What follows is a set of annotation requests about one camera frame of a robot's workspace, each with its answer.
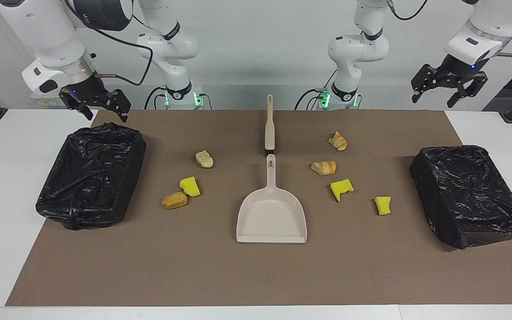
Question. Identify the beige brush with black bristles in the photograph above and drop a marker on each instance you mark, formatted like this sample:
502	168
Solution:
270	133

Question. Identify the yellow sponge piece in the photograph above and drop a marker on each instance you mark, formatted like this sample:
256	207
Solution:
340	189
190	186

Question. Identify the black bag wrapped bin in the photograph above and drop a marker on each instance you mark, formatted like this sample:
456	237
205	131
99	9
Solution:
469	195

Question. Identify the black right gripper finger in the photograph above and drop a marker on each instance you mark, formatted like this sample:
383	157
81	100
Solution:
71	100
120	103

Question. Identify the open black bag lined bin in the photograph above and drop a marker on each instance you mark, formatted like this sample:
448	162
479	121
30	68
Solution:
91	178

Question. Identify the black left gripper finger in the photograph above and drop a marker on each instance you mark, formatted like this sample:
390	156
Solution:
425	80
471	86

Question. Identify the brown bread roll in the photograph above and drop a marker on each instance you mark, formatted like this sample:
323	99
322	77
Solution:
174	200

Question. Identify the brown table mat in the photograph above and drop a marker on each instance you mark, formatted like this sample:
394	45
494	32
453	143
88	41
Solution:
256	275

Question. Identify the striped croissant piece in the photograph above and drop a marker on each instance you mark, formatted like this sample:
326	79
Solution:
338	142
325	168

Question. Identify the white wall socket box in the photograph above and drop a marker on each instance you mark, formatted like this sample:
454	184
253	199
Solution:
42	102

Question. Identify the yellow sponge with green pad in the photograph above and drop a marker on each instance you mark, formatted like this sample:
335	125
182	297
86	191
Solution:
383	206

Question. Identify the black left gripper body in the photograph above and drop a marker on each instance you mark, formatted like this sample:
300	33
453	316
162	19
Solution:
456	71

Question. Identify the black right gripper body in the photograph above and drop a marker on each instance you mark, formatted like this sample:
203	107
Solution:
89	91

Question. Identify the pale bread piece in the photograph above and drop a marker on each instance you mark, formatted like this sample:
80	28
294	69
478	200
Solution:
204	159

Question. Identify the beige plastic dustpan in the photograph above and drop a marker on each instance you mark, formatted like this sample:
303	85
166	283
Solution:
271	213

